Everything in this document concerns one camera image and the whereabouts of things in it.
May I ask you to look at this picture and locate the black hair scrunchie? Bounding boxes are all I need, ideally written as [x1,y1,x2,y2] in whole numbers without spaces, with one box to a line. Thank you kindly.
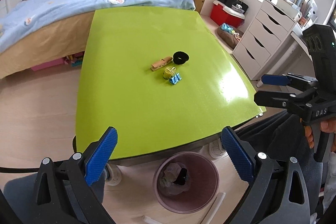
[173,51,189,65]

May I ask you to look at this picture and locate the wooden clothespin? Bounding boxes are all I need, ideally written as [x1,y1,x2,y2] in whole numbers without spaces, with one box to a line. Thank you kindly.
[150,56,173,71]

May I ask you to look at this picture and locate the pink trash bin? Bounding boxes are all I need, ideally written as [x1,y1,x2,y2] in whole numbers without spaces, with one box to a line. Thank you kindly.
[153,152,219,214]

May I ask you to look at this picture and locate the person's right hand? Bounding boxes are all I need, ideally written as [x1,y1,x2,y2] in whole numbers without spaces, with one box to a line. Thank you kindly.
[303,117,336,150]

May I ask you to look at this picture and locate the white plastic strip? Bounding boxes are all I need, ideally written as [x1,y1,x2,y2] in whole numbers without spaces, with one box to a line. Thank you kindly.
[209,192,226,221]

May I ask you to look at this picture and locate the white drawer cabinet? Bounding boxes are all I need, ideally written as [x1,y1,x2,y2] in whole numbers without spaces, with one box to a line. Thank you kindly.
[233,0,301,81]

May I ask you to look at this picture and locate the brown pet bed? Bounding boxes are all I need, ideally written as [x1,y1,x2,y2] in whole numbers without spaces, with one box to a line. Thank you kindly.
[217,23,243,50]

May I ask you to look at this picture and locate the red storage box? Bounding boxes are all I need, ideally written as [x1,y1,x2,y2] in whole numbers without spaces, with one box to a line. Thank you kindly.
[210,0,245,28]

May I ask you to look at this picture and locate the green table mat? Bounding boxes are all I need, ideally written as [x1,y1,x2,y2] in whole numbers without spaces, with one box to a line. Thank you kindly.
[76,6,265,160]

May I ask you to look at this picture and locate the light blue bed blanket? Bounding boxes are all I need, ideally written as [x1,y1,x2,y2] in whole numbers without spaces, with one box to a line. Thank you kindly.
[1,0,195,52]

